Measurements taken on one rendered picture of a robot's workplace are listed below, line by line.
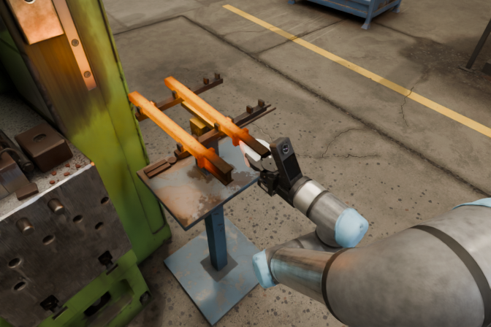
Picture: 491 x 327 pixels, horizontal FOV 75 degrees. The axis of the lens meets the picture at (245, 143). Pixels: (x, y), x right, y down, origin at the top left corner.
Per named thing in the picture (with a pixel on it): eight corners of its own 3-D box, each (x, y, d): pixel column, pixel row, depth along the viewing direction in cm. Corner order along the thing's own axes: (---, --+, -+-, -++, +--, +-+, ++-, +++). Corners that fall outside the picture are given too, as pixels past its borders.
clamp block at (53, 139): (74, 157, 89) (66, 139, 84) (44, 174, 84) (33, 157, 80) (54, 138, 95) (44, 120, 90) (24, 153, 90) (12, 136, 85)
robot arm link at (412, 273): (412, 409, 27) (261, 295, 73) (506, 351, 30) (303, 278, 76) (359, 268, 29) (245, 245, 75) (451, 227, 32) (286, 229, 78)
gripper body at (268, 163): (254, 183, 82) (288, 214, 75) (255, 160, 76) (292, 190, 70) (275, 168, 86) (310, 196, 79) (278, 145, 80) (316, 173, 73)
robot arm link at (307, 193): (307, 202, 67) (332, 182, 71) (291, 189, 70) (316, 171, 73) (303, 222, 72) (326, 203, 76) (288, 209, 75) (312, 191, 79)
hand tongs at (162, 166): (269, 104, 139) (269, 102, 139) (276, 109, 137) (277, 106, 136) (143, 172, 111) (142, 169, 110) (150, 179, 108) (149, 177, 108)
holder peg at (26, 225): (36, 231, 78) (32, 225, 77) (25, 239, 77) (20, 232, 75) (29, 221, 80) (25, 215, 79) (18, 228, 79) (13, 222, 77)
